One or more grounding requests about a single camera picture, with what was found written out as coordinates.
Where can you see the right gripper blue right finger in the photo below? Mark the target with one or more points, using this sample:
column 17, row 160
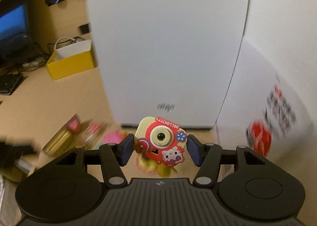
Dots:
column 207, row 157

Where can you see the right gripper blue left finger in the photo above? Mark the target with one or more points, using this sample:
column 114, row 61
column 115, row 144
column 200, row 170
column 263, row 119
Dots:
column 114, row 156

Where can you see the red white snack packet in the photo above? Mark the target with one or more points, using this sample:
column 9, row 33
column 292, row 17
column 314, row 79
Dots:
column 91, row 133

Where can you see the Hello Kitty camera toy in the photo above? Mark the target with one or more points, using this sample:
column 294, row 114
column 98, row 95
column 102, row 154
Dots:
column 161, row 141

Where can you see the long cracker snack packet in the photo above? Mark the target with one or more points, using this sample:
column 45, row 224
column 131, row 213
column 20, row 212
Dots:
column 59, row 142

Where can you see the pink and blue toy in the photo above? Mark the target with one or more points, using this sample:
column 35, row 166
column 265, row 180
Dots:
column 115, row 137

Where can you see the yellow pink cup toy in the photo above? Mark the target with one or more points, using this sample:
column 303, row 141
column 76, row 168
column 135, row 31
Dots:
column 151, row 167

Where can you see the black keyboard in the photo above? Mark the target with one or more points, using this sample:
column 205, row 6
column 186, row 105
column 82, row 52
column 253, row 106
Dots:
column 9, row 83

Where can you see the yellow cardboard box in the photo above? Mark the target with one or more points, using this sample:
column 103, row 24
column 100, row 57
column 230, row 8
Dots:
column 71, row 59

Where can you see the dark monitor screen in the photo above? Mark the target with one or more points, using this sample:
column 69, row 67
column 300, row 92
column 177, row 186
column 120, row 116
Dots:
column 15, row 30

